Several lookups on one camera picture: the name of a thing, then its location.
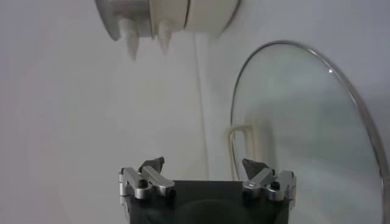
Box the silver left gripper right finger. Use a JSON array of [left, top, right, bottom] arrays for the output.
[[241, 158, 297, 203]]

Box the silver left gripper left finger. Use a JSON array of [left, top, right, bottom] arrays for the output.
[[118, 156, 177, 200]]

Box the glass lid with cream handle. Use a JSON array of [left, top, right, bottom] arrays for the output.
[[225, 39, 390, 224]]

